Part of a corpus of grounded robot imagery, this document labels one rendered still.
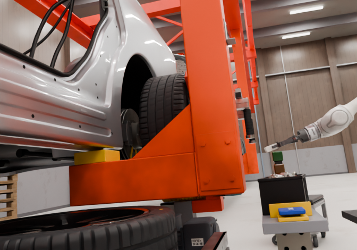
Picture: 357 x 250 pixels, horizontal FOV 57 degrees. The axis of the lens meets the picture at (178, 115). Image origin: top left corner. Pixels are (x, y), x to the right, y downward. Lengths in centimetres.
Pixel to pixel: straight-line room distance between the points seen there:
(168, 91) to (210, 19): 48
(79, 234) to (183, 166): 55
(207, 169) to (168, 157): 16
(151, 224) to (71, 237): 20
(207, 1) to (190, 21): 10
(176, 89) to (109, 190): 62
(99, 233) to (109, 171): 56
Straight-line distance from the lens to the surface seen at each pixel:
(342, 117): 172
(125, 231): 79
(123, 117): 180
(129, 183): 127
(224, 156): 117
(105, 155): 133
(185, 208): 182
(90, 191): 134
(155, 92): 166
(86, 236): 76
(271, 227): 98
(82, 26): 589
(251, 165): 537
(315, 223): 98
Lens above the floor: 60
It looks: 10 degrees up
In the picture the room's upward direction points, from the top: 5 degrees counter-clockwise
